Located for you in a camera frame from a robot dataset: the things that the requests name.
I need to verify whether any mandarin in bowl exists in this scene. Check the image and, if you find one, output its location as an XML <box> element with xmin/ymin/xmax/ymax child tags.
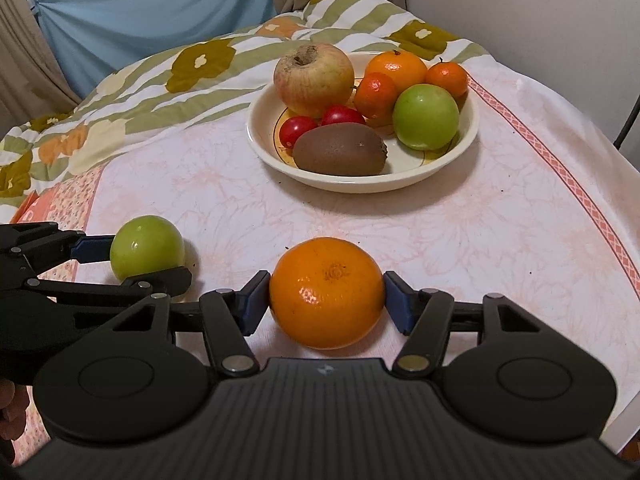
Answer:
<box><xmin>425</xmin><ymin>61</ymin><xmax>469</xmax><ymax>99</ymax></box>

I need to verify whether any beige left curtain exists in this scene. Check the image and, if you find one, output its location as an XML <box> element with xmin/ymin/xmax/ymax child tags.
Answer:
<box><xmin>0</xmin><ymin>0</ymin><xmax>80</xmax><ymax>132</ymax></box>

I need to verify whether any large orange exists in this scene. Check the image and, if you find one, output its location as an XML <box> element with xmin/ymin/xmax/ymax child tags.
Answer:
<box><xmin>269</xmin><ymin>237</ymin><xmax>385</xmax><ymax>350</ymax></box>

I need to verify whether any large green apple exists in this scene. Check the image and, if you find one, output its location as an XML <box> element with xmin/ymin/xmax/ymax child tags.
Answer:
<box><xmin>392</xmin><ymin>84</ymin><xmax>459</xmax><ymax>151</ymax></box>

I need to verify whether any brown kiwi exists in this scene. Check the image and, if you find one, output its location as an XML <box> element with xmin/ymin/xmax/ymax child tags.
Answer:
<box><xmin>293</xmin><ymin>122</ymin><xmax>387</xmax><ymax>177</ymax></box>

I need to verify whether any small green apple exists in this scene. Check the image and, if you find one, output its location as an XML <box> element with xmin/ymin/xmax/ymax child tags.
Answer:
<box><xmin>110</xmin><ymin>214</ymin><xmax>186</xmax><ymax>281</ymax></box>

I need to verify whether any red cherry tomato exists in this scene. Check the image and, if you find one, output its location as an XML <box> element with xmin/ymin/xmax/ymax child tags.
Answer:
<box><xmin>279</xmin><ymin>116</ymin><xmax>318</xmax><ymax>150</ymax></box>
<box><xmin>320</xmin><ymin>104</ymin><xmax>367</xmax><ymax>126</ymax></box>

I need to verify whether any green striped floral quilt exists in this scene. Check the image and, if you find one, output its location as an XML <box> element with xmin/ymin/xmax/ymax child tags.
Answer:
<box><xmin>1</xmin><ymin>0</ymin><xmax>486</xmax><ymax>223</ymax></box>

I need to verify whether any person's hand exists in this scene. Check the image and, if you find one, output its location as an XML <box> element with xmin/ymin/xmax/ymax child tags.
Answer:
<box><xmin>0</xmin><ymin>379</ymin><xmax>29</xmax><ymax>464</ymax></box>

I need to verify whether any blue cloth curtain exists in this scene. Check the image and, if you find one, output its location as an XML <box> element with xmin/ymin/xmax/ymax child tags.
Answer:
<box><xmin>36</xmin><ymin>0</ymin><xmax>277</xmax><ymax>98</ymax></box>

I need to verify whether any yellow red apple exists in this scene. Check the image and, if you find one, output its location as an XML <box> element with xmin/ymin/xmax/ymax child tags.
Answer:
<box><xmin>272</xmin><ymin>44</ymin><xmax>355</xmax><ymax>118</ymax></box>

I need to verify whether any small mandarin with stem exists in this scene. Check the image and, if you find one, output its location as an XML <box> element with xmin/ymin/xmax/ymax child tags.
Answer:
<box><xmin>352</xmin><ymin>72</ymin><xmax>399</xmax><ymax>122</ymax></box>

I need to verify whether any cream oval bowl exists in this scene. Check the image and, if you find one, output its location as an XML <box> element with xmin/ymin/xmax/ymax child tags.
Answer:
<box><xmin>246</xmin><ymin>51</ymin><xmax>481</xmax><ymax>195</ymax></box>

